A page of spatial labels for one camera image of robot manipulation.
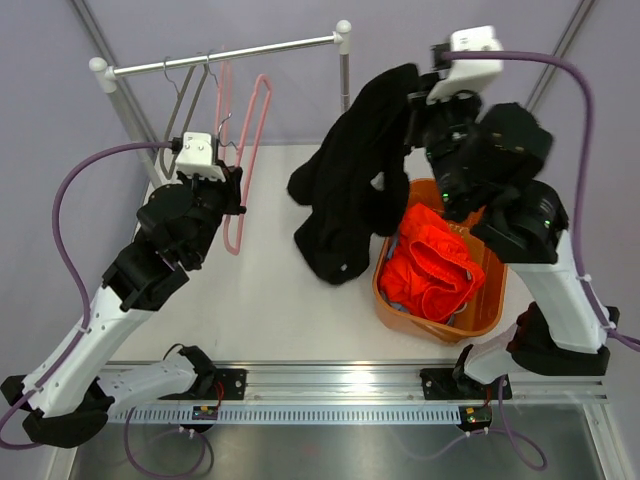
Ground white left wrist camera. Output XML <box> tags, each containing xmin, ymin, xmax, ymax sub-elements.
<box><xmin>171</xmin><ymin>132</ymin><xmax>226</xmax><ymax>182</ymax></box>

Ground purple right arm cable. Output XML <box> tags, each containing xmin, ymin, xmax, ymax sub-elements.
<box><xmin>442</xmin><ymin>49</ymin><xmax>640</xmax><ymax>349</ymax></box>

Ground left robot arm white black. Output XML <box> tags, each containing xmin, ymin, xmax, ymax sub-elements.
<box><xmin>1</xmin><ymin>167</ymin><xmax>246</xmax><ymax>448</ymax></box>

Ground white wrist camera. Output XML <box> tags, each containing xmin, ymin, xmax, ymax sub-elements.
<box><xmin>171</xmin><ymin>132</ymin><xmax>226</xmax><ymax>182</ymax></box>
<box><xmin>427</xmin><ymin>25</ymin><xmax>503</xmax><ymax>104</ymax></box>

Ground light blue shorts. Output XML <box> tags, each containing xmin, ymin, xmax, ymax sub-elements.
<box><xmin>378</xmin><ymin>238</ymin><xmax>473</xmax><ymax>324</ymax></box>

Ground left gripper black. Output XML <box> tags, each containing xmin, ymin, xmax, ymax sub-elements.
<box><xmin>176</xmin><ymin>160</ymin><xmax>247</xmax><ymax>266</ymax></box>

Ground pink hanger with black shorts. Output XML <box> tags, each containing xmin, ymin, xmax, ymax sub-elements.
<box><xmin>223</xmin><ymin>74</ymin><xmax>273</xmax><ymax>256</ymax></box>

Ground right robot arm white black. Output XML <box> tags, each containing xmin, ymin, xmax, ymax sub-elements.
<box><xmin>405</xmin><ymin>73</ymin><xmax>619</xmax><ymax>398</ymax></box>

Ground orange shorts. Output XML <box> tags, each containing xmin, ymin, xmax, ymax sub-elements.
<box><xmin>378</xmin><ymin>203</ymin><xmax>486</xmax><ymax>324</ymax></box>

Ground pink hanger with orange shorts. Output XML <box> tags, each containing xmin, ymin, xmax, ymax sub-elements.
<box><xmin>214</xmin><ymin>60</ymin><xmax>233</xmax><ymax>161</ymax></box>

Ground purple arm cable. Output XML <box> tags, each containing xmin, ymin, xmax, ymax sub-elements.
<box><xmin>0</xmin><ymin>140</ymin><xmax>176</xmax><ymax>449</ymax></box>
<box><xmin>442</xmin><ymin>49</ymin><xmax>640</xmax><ymax>349</ymax></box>

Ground silver white clothes rack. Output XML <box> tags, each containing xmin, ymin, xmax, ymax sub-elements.
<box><xmin>88</xmin><ymin>19</ymin><xmax>352</xmax><ymax>199</ymax></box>

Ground black shorts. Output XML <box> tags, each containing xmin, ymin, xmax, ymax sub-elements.
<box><xmin>287</xmin><ymin>63</ymin><xmax>420</xmax><ymax>285</ymax></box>

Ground orange plastic basket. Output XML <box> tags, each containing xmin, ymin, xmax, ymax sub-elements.
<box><xmin>372</xmin><ymin>212</ymin><xmax>507</xmax><ymax>344</ymax></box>

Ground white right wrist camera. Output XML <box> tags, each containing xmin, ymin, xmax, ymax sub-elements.
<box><xmin>427</xmin><ymin>25</ymin><xmax>503</xmax><ymax>104</ymax></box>

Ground grey clothes hanger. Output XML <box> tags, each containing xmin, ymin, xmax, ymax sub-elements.
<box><xmin>160</xmin><ymin>54</ymin><xmax>211</xmax><ymax>179</ymax></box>

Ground white slotted cable duct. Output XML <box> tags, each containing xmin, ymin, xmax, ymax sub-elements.
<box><xmin>111</xmin><ymin>403</ymin><xmax>461</xmax><ymax>425</ymax></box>

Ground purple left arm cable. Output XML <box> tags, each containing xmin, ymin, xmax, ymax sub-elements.
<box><xmin>0</xmin><ymin>140</ymin><xmax>176</xmax><ymax>449</ymax></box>

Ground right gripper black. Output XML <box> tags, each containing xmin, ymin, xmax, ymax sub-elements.
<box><xmin>407</xmin><ymin>73</ymin><xmax>486</xmax><ymax>216</ymax></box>

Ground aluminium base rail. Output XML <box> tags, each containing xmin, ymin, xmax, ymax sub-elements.
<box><xmin>216</xmin><ymin>361</ymin><xmax>609</xmax><ymax>404</ymax></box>

